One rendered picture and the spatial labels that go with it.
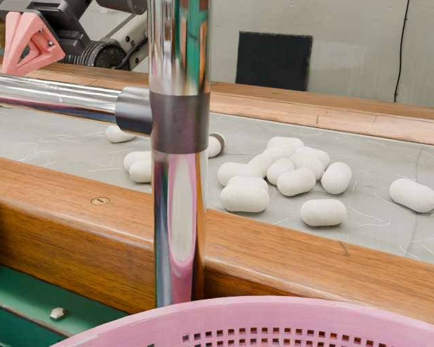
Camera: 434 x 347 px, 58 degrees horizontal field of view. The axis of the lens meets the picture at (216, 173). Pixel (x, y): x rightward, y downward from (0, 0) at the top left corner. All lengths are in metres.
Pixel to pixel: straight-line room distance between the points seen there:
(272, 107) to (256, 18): 2.00
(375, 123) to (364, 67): 1.92
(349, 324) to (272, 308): 0.03
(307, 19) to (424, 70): 0.70
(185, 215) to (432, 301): 0.12
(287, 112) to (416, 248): 0.30
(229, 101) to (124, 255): 0.38
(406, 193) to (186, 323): 0.22
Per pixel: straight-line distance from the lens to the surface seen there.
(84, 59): 0.97
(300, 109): 0.54
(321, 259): 0.21
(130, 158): 0.35
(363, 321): 0.18
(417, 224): 0.32
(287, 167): 0.34
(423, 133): 0.53
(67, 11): 0.54
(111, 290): 0.25
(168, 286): 0.18
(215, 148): 0.39
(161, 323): 0.16
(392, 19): 2.42
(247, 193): 0.28
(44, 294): 0.27
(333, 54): 2.45
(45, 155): 0.42
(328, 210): 0.28
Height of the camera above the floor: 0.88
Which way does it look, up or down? 23 degrees down
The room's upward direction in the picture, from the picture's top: 2 degrees clockwise
